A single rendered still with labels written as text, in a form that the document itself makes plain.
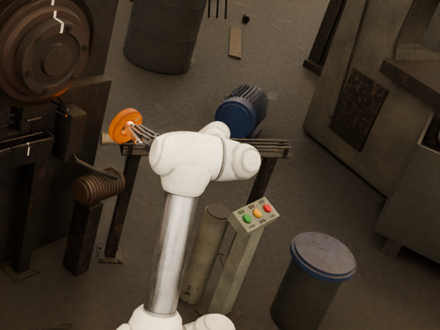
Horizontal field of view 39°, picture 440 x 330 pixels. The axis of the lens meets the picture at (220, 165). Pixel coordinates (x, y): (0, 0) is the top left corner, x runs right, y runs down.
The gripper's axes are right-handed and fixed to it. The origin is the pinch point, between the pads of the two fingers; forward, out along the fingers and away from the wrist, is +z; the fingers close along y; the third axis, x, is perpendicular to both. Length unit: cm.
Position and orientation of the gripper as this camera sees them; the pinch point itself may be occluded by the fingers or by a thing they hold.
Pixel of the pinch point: (126, 122)
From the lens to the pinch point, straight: 256.4
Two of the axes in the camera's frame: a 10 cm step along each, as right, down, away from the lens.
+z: -7.1, -5.6, 4.2
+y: 6.2, -2.3, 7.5
